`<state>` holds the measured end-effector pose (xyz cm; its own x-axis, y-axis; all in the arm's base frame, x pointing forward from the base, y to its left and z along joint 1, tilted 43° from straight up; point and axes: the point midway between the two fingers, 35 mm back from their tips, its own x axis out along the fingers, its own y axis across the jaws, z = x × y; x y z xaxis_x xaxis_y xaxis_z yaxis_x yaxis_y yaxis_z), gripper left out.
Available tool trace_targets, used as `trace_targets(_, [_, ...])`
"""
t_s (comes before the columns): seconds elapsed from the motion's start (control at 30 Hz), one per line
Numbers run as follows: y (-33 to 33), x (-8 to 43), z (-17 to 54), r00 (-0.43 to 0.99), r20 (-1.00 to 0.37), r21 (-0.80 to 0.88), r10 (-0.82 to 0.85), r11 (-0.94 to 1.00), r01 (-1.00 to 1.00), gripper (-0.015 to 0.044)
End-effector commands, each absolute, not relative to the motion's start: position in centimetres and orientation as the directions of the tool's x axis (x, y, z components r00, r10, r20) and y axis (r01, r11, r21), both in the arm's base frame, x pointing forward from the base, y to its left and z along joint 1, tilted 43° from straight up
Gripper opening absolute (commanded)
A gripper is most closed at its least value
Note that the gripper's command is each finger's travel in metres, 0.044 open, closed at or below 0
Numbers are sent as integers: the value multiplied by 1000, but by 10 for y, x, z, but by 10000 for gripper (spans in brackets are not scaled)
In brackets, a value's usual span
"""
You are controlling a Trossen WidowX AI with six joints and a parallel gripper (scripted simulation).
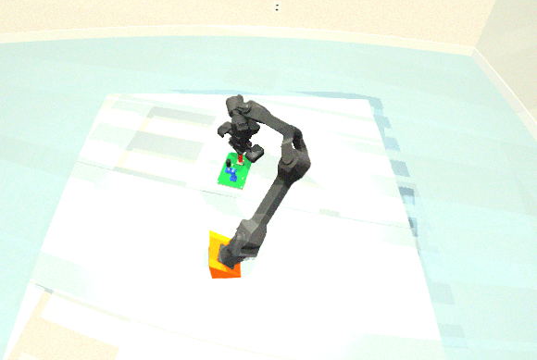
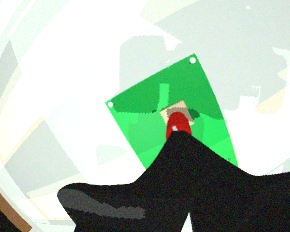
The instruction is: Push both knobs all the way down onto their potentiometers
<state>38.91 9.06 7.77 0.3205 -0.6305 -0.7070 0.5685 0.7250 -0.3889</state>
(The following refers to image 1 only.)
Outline green circuit board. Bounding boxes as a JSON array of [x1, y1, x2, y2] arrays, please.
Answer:
[[217, 152, 252, 190]]

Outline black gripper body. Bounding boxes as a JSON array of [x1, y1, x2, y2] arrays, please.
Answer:
[[217, 121, 265, 163]]

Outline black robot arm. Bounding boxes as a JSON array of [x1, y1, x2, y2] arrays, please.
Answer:
[[217, 94, 312, 270]]

